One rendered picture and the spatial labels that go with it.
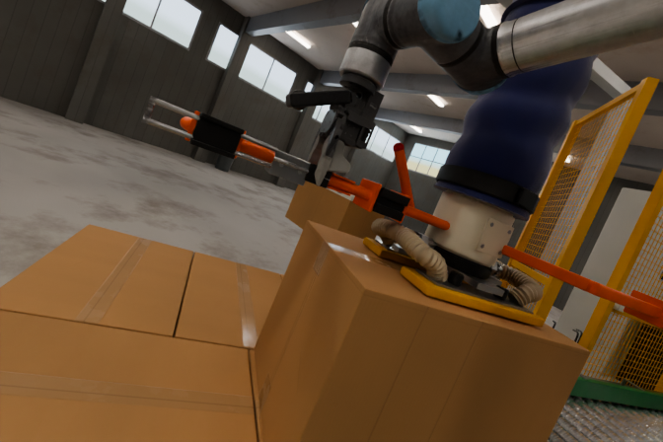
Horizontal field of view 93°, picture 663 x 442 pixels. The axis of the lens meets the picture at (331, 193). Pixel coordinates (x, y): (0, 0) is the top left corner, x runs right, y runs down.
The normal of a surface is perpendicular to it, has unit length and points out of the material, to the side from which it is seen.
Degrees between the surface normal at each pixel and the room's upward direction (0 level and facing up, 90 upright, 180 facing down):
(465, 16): 89
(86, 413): 0
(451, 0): 89
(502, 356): 90
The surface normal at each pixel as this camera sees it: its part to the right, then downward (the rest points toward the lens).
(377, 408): 0.30, 0.19
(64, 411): 0.38, -0.92
